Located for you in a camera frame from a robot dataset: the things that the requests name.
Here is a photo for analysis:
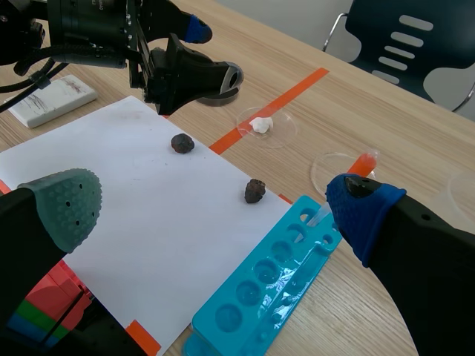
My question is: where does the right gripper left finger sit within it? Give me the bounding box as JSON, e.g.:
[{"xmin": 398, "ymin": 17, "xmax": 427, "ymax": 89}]
[{"xmin": 0, "ymin": 168, "xmax": 103, "ymax": 329}]

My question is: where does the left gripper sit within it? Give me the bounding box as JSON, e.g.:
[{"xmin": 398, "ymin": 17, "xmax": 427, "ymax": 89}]
[{"xmin": 125, "ymin": 0, "xmax": 245, "ymax": 116}]

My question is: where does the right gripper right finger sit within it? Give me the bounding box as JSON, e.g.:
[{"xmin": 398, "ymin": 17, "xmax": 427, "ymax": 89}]
[{"xmin": 325, "ymin": 173, "xmax": 475, "ymax": 356}]

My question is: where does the clear glass dish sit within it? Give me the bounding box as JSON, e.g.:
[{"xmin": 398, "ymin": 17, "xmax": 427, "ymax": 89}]
[
  {"xmin": 310, "ymin": 151, "xmax": 380, "ymax": 197},
  {"xmin": 236, "ymin": 106, "xmax": 300, "ymax": 149},
  {"xmin": 447, "ymin": 173, "xmax": 475, "ymax": 224}
]

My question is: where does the white sheet of paper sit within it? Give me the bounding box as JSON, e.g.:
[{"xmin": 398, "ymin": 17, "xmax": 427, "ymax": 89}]
[{"xmin": 0, "ymin": 95, "xmax": 294, "ymax": 356}]

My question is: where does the red green blue brick block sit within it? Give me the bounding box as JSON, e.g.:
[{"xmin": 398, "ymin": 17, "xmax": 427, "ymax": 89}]
[{"xmin": 5, "ymin": 259, "xmax": 94, "ymax": 349}]

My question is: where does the small dark stone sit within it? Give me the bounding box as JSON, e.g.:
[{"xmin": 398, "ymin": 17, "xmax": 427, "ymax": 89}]
[
  {"xmin": 243, "ymin": 178, "xmax": 268, "ymax": 205},
  {"xmin": 170, "ymin": 133, "xmax": 196, "ymax": 154}
]

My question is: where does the dropper with red bulb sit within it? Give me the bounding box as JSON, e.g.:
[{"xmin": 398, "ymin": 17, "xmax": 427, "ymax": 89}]
[{"xmin": 306, "ymin": 148, "xmax": 381, "ymax": 228}]

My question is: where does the white lump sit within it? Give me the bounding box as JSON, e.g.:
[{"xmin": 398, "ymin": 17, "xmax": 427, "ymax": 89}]
[{"xmin": 249, "ymin": 116, "xmax": 274, "ymax": 135}]

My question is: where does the small white tile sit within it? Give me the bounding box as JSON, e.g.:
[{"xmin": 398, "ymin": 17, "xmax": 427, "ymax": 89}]
[{"xmin": 7, "ymin": 74, "xmax": 99, "ymax": 130}]

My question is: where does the turquoise rack with round holes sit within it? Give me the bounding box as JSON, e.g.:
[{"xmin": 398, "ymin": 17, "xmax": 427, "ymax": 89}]
[{"xmin": 181, "ymin": 195, "xmax": 343, "ymax": 356}]

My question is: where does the dark blue chair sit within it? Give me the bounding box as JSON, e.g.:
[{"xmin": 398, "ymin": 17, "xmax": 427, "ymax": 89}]
[{"xmin": 321, "ymin": 0, "xmax": 475, "ymax": 113}]

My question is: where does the black cable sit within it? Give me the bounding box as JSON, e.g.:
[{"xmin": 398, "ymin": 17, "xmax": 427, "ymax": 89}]
[{"xmin": 0, "ymin": 44, "xmax": 129, "ymax": 114}]

